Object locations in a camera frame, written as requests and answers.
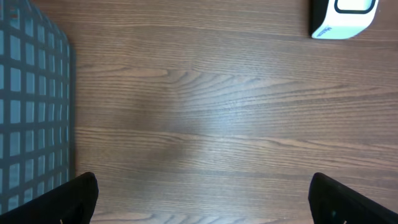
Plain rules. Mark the white barcode scanner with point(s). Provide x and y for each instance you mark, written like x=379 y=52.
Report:
x=340 y=19

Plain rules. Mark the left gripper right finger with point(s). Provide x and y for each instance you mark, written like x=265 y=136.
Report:
x=332 y=202

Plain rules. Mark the grey plastic basket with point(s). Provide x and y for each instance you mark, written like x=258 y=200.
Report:
x=37 y=80

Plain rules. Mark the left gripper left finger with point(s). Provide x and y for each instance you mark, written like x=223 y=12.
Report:
x=73 y=202

